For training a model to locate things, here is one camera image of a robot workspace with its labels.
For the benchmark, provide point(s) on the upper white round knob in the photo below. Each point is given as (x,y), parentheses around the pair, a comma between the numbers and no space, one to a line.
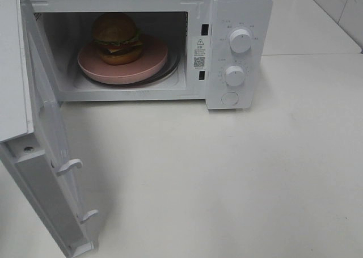
(240,40)

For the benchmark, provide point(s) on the white microwave door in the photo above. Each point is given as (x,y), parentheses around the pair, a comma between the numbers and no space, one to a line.
(34,147)

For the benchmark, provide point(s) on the burger with lettuce and cheese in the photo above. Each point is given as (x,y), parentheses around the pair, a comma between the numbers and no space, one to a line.
(116,38)

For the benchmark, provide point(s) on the pink round plate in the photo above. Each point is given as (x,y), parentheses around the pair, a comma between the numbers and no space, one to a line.
(151,45)

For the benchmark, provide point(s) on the lower white round knob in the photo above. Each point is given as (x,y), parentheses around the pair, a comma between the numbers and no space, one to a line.
(234,76)

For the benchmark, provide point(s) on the round white door button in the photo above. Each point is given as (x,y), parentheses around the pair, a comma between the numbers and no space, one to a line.
(230,98)

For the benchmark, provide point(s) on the white warning label sticker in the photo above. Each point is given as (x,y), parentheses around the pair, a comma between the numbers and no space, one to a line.
(199,52)

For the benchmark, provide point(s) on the white round knob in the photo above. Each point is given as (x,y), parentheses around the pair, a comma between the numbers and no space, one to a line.
(234,76)
(240,40)

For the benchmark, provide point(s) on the white microwave oven body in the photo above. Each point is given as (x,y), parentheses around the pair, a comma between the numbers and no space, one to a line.
(67,27)

